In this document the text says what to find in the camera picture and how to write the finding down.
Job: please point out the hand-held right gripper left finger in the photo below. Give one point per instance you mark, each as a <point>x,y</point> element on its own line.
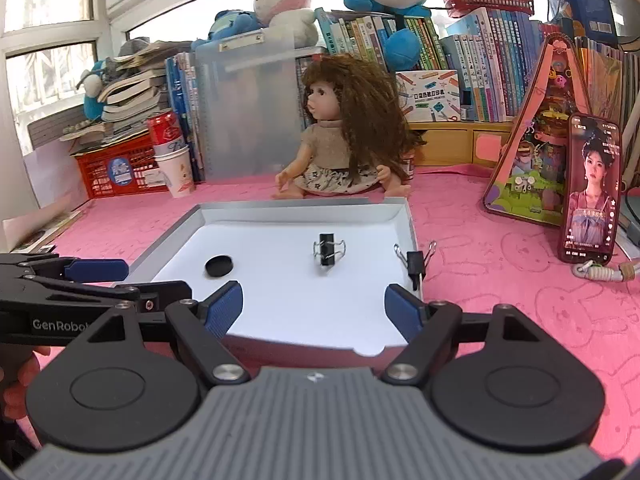
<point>222,310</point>

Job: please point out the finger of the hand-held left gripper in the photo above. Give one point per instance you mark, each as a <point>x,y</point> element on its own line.
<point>160,294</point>
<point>95,270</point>

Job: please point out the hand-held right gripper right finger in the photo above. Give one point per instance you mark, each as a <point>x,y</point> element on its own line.
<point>404,310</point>

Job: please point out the black round cap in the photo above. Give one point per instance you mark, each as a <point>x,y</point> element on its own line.
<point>218,266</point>

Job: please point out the black binder clip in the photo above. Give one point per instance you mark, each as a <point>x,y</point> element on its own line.
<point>415,265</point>
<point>327,250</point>

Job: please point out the white shallow cardboard tray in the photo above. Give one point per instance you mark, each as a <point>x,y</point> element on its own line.
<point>280,300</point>

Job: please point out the person's left hand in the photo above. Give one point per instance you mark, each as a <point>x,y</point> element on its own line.
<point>20,390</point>

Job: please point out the loose stack of papers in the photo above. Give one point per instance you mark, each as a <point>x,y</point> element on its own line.
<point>40,225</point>

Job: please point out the red plastic basket with sticker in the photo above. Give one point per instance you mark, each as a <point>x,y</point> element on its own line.
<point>110,170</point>

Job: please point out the pink rabbit print mat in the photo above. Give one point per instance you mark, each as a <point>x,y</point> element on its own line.
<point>500,270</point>

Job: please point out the white paper cup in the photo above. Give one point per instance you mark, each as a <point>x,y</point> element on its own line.
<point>175,175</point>

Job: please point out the red drink can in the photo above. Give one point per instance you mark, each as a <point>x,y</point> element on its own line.
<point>162,130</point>

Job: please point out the wooden desk shelf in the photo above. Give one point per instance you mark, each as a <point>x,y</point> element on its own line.
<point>450,145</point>

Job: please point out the blue plush with white face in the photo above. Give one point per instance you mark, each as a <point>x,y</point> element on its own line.
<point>92,95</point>

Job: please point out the stack of worn books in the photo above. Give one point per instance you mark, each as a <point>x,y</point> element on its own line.
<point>130,95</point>

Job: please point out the brown-haired baby doll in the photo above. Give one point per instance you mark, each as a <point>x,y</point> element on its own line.
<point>330,145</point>

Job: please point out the row of upright blue booklets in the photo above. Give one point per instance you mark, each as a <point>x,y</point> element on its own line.
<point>182,100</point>

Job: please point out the pink house-shaped toy box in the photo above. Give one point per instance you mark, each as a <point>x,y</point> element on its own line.
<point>535,160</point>

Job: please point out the translucent plastic clipboard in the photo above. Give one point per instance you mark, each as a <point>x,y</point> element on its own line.
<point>250,110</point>

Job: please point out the white box with pencil print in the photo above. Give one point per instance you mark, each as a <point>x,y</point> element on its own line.
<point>430,95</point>

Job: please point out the smartphone with lit screen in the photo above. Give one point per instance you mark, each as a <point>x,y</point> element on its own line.
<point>590,190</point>

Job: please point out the row of upright books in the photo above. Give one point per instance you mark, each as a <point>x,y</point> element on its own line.
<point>495,60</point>

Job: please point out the small blue plush toy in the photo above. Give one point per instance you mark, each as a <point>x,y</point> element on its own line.
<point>230,25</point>

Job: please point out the pink and white plush toy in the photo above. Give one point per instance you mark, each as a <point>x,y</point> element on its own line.
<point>285,5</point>

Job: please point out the white window frame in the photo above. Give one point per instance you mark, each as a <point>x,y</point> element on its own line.
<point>100,22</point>

